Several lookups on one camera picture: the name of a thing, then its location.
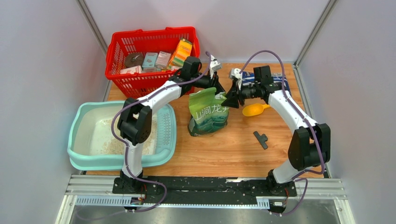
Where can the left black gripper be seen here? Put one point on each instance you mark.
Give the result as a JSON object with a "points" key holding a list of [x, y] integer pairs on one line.
{"points": [[214, 82]]}

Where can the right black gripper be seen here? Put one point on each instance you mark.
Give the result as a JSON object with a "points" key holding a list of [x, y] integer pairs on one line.
{"points": [[233, 94]]}

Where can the yellow plastic scoop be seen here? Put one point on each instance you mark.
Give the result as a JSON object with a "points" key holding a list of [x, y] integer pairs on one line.
{"points": [[254, 109]]}

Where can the green litter bag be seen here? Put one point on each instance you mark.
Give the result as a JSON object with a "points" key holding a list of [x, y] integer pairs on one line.
{"points": [[207, 113]]}

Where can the black bag clip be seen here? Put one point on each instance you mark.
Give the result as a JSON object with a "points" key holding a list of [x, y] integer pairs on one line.
{"points": [[262, 139]]}

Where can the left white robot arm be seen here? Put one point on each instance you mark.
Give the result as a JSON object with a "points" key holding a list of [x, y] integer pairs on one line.
{"points": [[132, 124]]}

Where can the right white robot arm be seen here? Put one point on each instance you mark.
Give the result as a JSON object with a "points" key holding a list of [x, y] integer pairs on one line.
{"points": [[311, 141]]}

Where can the pink grey small box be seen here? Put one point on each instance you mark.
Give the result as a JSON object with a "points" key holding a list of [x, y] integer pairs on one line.
{"points": [[162, 60]]}

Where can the teal small box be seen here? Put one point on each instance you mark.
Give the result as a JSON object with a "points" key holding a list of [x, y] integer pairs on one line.
{"points": [[149, 60]]}

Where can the brown round box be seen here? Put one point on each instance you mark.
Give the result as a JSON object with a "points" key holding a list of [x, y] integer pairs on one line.
{"points": [[133, 59]]}

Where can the beige cat litter pile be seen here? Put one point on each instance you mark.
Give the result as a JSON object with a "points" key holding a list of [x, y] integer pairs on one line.
{"points": [[116, 147]]}

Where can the teal plastic litter box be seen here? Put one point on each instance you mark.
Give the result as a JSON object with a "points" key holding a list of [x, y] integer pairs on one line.
{"points": [[91, 128]]}

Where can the blue white snack bag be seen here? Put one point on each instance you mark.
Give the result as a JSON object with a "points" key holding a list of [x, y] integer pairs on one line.
{"points": [[278, 79]]}

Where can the orange green sponge pack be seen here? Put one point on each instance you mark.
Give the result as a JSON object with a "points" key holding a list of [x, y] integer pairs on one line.
{"points": [[183, 50]]}

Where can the white pink sponge pack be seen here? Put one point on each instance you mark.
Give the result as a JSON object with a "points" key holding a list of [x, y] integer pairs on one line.
{"points": [[132, 70]]}

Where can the red plastic shopping basket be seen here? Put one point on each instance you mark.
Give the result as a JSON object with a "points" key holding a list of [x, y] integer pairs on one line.
{"points": [[139, 41]]}

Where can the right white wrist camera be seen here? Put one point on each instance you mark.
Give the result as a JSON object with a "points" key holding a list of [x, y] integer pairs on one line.
{"points": [[235, 74]]}

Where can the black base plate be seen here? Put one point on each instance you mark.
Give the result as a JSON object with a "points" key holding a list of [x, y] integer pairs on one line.
{"points": [[204, 190]]}

